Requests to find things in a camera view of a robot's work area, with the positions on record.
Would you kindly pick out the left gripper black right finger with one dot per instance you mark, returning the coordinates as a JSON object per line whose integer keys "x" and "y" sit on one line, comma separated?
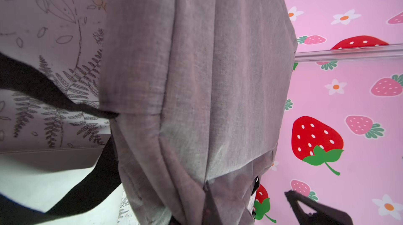
{"x": 323, "y": 215}

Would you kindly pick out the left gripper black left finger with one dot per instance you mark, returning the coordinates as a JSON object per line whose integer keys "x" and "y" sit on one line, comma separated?
{"x": 211, "y": 215}

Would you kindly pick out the large grey backpack bag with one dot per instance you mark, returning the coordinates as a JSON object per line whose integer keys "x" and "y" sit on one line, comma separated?
{"x": 194, "y": 92}

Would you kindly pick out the silver apple laptop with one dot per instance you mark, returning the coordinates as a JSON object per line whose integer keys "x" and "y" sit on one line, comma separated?
{"x": 80, "y": 186}

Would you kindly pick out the floral table mat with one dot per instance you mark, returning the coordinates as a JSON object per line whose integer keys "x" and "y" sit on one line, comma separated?
{"x": 63, "y": 39}

